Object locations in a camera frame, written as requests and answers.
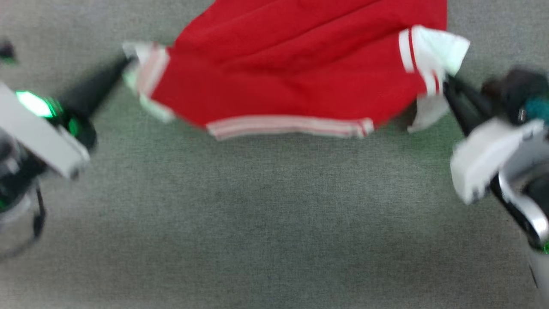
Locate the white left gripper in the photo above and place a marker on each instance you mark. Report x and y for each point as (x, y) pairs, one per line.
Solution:
(38, 133)

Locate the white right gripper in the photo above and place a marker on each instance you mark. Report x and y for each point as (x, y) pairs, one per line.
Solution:
(484, 159)

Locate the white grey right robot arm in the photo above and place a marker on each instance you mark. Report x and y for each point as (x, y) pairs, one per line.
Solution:
(523, 193)

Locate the red and white shirt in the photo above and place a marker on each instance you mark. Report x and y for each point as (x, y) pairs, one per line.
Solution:
(279, 64)

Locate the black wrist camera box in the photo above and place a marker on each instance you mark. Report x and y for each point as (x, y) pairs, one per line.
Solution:
(6, 51)
(517, 86)

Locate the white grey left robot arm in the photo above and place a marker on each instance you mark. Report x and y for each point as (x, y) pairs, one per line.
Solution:
(13, 189)

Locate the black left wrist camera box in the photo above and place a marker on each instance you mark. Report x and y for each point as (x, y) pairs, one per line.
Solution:
(6, 51)

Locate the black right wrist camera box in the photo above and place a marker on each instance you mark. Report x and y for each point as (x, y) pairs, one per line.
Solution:
(517, 86)

